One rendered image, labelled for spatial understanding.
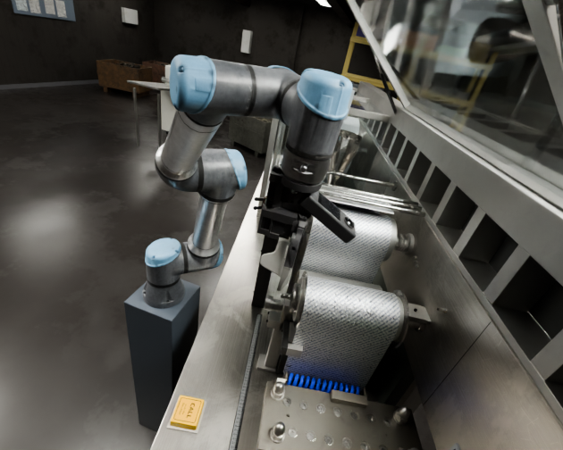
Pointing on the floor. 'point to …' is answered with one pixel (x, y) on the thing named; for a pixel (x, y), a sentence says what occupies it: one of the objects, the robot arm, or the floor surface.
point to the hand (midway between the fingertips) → (288, 265)
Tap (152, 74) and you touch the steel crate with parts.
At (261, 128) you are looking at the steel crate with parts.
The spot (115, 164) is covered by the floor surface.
